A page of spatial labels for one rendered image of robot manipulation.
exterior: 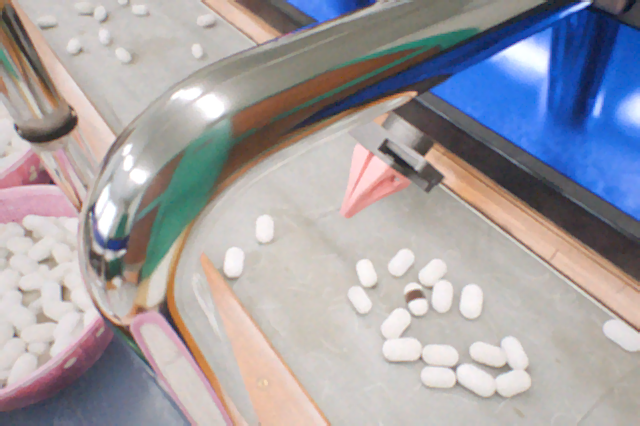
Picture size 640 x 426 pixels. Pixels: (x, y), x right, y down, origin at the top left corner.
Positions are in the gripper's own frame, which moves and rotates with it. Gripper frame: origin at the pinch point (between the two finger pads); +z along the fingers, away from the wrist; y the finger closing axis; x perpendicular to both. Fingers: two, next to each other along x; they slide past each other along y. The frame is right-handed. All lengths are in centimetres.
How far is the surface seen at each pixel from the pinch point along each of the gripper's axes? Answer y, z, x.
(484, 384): 21.0, 3.5, 1.5
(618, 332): 25.7, -7.1, 11.0
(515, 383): 22.6, 1.8, 3.1
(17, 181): -34.5, 24.8, -13.9
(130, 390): -2.5, 28.8, -9.1
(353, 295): 6.8, 6.2, -0.3
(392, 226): 1.9, -0.8, 7.8
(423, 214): 2.8, -4.1, 10.6
